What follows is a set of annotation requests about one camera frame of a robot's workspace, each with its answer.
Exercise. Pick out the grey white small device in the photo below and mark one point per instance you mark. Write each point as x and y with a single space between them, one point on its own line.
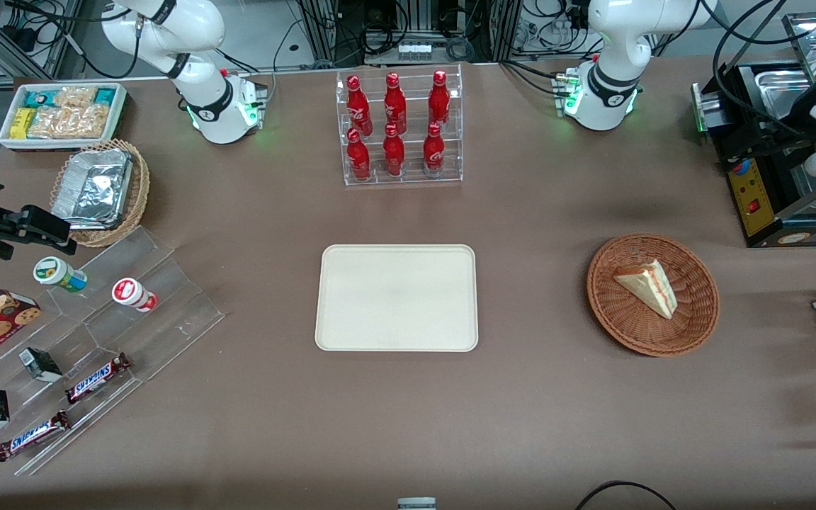
416 503

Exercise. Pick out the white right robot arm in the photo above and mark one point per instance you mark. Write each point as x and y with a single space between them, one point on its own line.
202 28

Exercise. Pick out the clear acrylic bottle rack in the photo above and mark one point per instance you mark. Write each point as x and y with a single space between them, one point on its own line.
401 177

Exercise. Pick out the brown round wicker basket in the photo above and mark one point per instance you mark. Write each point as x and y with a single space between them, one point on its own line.
627 326

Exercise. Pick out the snickers chocolate bar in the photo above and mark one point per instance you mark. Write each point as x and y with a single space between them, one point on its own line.
32 435
96 377

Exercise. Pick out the beige plastic tray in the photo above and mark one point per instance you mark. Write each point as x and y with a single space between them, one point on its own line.
397 297

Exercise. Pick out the white power strip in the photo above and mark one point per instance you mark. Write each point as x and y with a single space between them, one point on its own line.
415 51

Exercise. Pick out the white rectangular snack bin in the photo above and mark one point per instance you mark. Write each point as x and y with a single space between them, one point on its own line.
121 106

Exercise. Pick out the triangular sandwich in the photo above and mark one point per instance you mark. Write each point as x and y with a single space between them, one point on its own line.
649 287

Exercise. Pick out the red label yogurt cup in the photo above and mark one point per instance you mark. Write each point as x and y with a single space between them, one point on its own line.
134 294

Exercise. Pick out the black food warmer machine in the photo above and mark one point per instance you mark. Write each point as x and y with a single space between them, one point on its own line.
755 205

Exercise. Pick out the yellow snack packet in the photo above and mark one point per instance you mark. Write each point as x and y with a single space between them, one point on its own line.
22 124

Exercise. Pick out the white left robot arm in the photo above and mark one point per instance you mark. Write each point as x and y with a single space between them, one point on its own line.
610 42

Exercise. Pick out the small clear cracker bag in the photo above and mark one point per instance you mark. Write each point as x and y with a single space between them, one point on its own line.
75 96

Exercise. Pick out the clear acrylic stepped display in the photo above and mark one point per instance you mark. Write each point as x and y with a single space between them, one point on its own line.
167 312

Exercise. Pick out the green label yogurt cup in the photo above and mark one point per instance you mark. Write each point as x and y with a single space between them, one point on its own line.
59 274

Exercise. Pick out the red cola bottle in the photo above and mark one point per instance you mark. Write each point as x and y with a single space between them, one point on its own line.
439 99
394 154
434 152
394 106
358 157
358 106

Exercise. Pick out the light wicker basket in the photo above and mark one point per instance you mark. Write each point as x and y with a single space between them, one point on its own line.
140 191

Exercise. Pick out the large clear cracker bag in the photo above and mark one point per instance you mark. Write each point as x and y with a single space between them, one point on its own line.
71 122

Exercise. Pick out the aluminium foil container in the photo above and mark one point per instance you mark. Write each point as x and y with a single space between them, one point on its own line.
93 188

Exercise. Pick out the teal snack packet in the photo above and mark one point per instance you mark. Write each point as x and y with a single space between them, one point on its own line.
41 98
105 96

